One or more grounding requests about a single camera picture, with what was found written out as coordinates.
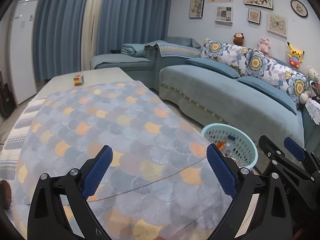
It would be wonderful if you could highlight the folded teal blanket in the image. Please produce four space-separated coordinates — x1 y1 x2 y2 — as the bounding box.
120 43 145 57

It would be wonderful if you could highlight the small pink picture frame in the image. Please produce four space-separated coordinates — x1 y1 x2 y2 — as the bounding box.
247 8 261 24

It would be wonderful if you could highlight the white lace armrest cover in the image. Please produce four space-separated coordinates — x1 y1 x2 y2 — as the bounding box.
305 98 320 125

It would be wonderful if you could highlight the round black wall frame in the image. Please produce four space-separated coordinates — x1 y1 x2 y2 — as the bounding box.
290 0 308 18

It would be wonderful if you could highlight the floral pillow left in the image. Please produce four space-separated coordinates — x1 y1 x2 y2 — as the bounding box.
201 39 253 76

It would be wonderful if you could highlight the floral pillow right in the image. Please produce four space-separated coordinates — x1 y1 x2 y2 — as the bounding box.
285 70 309 105

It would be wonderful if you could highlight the teal fabric sofa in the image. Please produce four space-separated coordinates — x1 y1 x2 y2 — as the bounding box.
91 36 319 154

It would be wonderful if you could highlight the blue curtain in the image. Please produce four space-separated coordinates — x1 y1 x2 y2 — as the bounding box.
33 0 171 81

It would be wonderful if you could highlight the white bear plush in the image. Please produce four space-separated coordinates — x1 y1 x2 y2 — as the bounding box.
307 66 319 83

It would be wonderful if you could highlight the pink pig plush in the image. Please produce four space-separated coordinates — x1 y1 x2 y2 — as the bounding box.
258 37 271 54

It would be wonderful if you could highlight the light blue plastic basket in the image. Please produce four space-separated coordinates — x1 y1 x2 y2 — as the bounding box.
201 124 258 170

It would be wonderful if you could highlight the clear plastic bottle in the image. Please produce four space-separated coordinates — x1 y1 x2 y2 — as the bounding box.
221 135 235 158

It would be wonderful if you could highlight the tall black picture frame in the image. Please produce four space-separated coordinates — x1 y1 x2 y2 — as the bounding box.
189 0 204 19

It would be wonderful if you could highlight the scale pattern table cloth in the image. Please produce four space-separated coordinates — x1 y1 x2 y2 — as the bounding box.
1 81 231 239

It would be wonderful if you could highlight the multicolour puzzle cube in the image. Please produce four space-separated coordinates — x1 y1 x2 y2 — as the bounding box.
73 74 85 87

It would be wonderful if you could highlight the doll with brown hair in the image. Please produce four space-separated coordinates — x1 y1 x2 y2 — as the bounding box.
299 81 320 105

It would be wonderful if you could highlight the floral pillow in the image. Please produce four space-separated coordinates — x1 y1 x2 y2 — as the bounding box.
244 49 297 86
285 70 309 105
201 39 253 76

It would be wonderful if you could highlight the white refrigerator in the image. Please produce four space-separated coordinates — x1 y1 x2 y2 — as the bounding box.
9 0 39 106

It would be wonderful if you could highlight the orange snack wrapper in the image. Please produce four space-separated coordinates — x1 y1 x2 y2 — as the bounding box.
217 141 227 152

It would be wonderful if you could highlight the floral pillow middle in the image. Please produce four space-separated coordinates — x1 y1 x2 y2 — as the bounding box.
244 49 297 86

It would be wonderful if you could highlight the collage canvas picture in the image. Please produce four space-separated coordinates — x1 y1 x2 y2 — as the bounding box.
215 7 233 24

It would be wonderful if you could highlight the butterfly picture frame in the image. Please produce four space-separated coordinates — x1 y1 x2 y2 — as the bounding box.
267 13 287 37

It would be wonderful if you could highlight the yellow pikachu plush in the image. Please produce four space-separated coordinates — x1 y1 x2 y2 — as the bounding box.
287 42 305 69

